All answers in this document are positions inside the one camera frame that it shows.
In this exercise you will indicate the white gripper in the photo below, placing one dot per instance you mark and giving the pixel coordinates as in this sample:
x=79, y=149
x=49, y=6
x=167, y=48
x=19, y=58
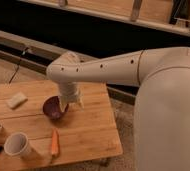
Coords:
x=69, y=92

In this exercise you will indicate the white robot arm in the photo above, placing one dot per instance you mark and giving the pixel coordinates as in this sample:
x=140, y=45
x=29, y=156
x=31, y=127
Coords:
x=162, y=105

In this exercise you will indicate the purple bowl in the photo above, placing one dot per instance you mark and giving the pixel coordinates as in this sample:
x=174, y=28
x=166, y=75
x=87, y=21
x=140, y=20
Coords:
x=51, y=108

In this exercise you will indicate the orange carrot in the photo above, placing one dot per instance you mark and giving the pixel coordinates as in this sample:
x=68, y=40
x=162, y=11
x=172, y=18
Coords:
x=55, y=143

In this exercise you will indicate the wooden table board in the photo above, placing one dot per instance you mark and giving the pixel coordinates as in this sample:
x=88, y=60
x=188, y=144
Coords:
x=84, y=133

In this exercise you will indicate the yellow sponge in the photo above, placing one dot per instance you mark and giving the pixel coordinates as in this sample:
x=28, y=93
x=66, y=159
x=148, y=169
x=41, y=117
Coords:
x=16, y=100

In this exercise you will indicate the white cup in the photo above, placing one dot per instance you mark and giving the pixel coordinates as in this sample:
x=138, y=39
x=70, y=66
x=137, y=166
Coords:
x=18, y=145

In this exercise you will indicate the grey metal rail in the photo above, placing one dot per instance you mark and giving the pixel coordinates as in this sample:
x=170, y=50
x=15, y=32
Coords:
x=38, y=50

